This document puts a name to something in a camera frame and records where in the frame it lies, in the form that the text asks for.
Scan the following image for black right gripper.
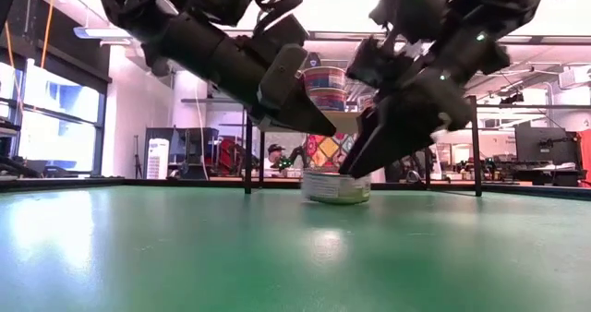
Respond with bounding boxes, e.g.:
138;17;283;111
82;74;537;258
339;28;512;179

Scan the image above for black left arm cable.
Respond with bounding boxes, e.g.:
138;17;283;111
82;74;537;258
251;0;306;34

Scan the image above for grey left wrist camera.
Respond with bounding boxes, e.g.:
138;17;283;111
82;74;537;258
257;42;309;115

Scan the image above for green table mat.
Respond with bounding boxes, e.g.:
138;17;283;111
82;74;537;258
0;185;591;312

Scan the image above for large window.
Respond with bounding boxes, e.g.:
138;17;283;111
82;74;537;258
0;57;110;177

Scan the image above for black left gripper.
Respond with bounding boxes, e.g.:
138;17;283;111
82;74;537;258
156;11;337;137

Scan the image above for person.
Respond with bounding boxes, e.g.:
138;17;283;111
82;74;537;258
263;142;290;178

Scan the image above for white ceiling unit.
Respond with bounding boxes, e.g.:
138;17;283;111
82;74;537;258
557;65;591;90

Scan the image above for white air purifier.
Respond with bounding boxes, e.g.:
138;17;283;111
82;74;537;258
146;138;171;180

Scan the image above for dark cabinet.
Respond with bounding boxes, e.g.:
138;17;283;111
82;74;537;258
145;126;221;180

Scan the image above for thin black tripod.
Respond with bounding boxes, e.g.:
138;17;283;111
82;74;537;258
132;135;143;179

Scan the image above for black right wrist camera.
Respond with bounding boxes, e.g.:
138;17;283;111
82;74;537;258
345;35;416;90

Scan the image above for red chair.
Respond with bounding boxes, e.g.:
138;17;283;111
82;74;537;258
216;136;246;177

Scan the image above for red panel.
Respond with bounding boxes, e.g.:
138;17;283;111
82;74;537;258
577;127;591;171

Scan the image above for colourful patterned cloth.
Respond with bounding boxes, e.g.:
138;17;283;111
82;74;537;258
304;133;359;170

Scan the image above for black background monitor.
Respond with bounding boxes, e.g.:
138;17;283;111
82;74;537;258
514;120;581;165

